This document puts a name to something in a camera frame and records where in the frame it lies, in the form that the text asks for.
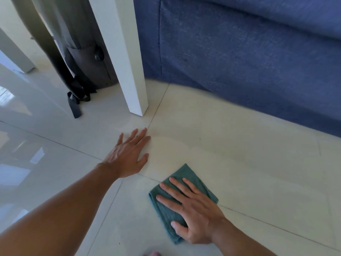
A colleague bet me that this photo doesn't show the person's right hand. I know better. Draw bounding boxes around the person's right hand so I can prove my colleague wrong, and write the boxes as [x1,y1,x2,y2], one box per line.
[156,177,230,246]

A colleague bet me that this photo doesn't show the person's left hand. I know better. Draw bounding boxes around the person's left hand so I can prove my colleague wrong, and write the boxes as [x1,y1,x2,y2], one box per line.
[102,127,151,179]

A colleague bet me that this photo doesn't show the teal cleaning cloth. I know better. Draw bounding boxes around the teal cleaning cloth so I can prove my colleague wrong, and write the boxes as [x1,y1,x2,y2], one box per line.
[148,164,219,245]

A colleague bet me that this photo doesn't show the person's left forearm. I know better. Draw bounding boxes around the person's left forearm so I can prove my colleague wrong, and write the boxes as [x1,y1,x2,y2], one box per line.
[0,162,123,256]

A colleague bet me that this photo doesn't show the person's right forearm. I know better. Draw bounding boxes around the person's right forearm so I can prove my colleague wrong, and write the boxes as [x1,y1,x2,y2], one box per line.
[212,218,278,256]

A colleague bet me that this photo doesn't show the white table leg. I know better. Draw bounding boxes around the white table leg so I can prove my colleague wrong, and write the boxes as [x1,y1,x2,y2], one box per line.
[87,0,149,117]
[0,27,37,74]

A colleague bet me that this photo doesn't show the blue fabric sofa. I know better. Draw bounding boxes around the blue fabric sofa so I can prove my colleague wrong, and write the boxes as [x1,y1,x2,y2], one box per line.
[133,0,341,138]

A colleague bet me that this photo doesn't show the grey backpack with black straps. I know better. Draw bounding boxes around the grey backpack with black straps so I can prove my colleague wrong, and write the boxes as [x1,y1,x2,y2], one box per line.
[10,0,119,119]

